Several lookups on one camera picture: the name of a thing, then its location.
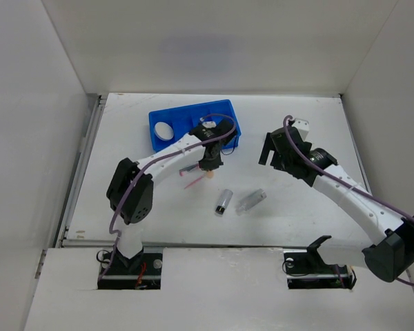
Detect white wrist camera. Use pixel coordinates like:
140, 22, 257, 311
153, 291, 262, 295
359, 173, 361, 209
292, 118, 310, 141
200, 118, 217, 129

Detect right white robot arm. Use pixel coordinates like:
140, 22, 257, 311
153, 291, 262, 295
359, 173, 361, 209
259, 120, 414, 283

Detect pink eyebrow comb brush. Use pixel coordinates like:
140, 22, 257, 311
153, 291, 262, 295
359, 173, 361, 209
184, 174, 206, 190

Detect round beige powder puff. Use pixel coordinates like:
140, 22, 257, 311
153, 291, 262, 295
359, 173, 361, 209
154, 121, 174, 141

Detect beige makeup sponge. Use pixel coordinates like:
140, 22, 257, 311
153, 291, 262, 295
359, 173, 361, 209
206, 171, 215, 179

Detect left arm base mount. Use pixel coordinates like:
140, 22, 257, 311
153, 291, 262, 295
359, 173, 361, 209
96, 247, 164, 290

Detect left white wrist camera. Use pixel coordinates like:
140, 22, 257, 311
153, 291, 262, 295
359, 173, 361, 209
200, 118, 217, 129

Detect blue plastic organizer tray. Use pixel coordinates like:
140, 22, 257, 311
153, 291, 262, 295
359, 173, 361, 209
148, 99, 242, 152

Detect pink makeup brush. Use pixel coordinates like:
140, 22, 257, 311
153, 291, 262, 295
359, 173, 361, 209
179, 165, 199, 177

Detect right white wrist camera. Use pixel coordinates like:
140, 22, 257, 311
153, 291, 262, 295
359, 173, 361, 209
292, 118, 310, 141

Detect clear plastic bottle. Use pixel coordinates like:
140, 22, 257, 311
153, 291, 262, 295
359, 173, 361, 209
235, 189, 266, 215

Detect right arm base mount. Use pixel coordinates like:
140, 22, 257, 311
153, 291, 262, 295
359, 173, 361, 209
282, 235, 357, 290

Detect clear tube black cap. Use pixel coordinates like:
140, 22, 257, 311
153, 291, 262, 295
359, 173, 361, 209
215, 189, 233, 215

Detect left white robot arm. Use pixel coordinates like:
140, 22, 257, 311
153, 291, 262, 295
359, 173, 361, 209
106, 115, 237, 274

